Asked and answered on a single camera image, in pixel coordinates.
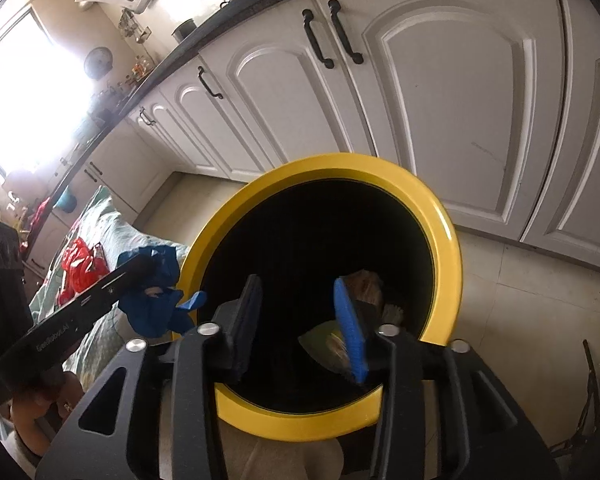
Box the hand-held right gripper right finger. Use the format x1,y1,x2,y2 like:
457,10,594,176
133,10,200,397
332,277,561,480

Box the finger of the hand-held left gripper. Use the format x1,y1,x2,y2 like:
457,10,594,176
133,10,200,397
102,254,167,307

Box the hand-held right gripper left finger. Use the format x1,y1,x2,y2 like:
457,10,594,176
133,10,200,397
45,274,266,480

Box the blue plastic bag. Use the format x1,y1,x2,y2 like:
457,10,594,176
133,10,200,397
116,244,209,339

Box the white foam fruit net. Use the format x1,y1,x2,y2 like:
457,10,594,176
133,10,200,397
379,302,407,325

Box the brown wrapper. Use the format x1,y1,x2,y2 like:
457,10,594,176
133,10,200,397
345,269,387,312

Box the red plastic bag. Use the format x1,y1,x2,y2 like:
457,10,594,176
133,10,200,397
56,238,117,307

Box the yellow trash bin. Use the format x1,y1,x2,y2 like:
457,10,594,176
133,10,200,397
177,152,464,429

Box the person's left hand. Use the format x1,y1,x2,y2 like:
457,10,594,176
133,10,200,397
10,367,88,456

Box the printed cartoon blanket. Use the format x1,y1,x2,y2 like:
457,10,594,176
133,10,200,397
27,185,191,377

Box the blue plastic basin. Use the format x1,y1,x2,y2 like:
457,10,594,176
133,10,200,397
54,187,79,214

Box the red cloth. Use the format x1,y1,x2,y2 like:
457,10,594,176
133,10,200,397
29,197,54,227

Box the beige cloth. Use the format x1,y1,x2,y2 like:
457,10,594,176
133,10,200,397
219,424,347,480

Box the group of condiment bottles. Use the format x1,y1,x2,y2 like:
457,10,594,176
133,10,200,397
129,54,154,82

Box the window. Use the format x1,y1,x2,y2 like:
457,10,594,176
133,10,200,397
0,4,97,182

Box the black countertop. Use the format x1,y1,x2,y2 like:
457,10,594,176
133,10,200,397
17,0,361,241

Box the white base cabinets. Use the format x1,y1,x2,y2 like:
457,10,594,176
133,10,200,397
24,0,600,277

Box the grey metal pot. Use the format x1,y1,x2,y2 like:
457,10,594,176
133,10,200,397
172,18,197,44

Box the round wall vent fan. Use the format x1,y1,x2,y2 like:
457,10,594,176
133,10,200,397
83,47,112,81

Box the black wire rack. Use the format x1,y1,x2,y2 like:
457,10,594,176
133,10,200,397
549,339,600,462

